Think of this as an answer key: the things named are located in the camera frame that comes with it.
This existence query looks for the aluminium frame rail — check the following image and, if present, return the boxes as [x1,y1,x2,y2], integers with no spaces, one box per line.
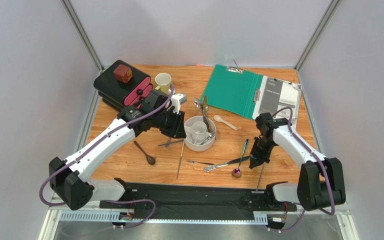
[38,186,359,240]

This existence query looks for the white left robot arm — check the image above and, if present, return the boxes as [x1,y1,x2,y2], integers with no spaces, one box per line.
[49,90,187,211]

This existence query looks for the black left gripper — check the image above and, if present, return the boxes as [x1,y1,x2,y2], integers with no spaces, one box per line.
[152,107,188,139]

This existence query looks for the gold spoon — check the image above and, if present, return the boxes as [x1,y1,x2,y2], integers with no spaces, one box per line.
[202,95,213,133]

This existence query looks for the iridescent blue purple spoon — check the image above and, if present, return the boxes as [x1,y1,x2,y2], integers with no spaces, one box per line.
[231,139,249,178]

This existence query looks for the dark brown wooden spoon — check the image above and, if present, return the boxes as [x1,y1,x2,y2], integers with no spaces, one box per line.
[133,140,156,165]

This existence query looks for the white plastic spoon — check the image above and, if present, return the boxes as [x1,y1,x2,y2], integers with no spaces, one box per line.
[213,114,238,131]

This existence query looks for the dark grey chopstick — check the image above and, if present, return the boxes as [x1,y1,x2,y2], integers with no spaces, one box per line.
[158,139,184,148]

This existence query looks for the small silver fork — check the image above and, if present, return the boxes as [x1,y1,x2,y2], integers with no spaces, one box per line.
[186,159,215,166]

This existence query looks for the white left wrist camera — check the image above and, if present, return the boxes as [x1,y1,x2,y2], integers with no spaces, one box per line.
[168,93,187,114]

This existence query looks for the iridescent ornate handle utensil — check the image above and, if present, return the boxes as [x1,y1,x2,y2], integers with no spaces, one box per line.
[164,137,172,148]

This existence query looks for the red brown cube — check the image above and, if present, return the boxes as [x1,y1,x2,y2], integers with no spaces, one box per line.
[113,64,133,84]

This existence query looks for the silver utensils in holder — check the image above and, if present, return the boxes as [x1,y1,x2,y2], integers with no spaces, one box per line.
[199,131,217,146]

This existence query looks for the black pink drawer box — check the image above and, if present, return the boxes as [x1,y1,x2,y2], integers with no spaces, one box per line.
[93,59,153,111]

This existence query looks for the silver table knife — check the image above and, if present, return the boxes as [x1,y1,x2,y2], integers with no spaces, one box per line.
[204,156,250,173]

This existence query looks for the white divided utensil holder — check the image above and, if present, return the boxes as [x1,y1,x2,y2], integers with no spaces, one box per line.
[184,116,216,152]

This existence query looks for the green clipboard folder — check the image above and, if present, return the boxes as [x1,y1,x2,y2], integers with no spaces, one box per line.
[200,64,264,120]

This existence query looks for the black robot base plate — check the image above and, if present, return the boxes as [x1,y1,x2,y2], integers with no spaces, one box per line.
[98,181,298,221]

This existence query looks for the setup guide booklet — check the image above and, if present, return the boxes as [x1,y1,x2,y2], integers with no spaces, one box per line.
[252,76,302,127]

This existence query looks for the silver spoon dark handle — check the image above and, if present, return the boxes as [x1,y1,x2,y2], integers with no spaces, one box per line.
[193,97,213,133]

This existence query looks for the pale yellow mug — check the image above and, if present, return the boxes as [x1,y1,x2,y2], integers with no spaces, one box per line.
[154,73,172,95]

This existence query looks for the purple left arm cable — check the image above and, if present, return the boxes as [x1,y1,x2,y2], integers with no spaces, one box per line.
[38,83,175,206]

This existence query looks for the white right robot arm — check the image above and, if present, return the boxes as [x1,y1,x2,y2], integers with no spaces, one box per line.
[249,112,346,212]

